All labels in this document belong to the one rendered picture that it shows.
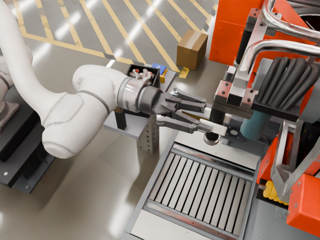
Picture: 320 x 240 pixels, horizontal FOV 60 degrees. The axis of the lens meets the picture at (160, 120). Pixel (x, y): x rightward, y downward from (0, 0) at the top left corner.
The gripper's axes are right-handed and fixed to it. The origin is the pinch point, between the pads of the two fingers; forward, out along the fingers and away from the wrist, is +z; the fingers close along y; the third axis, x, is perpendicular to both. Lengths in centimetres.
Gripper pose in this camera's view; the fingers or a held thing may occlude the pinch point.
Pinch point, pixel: (215, 121)
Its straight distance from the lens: 72.7
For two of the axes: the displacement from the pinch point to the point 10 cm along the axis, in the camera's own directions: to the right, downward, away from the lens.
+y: -4.0, 7.2, -5.7
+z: 9.2, 3.1, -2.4
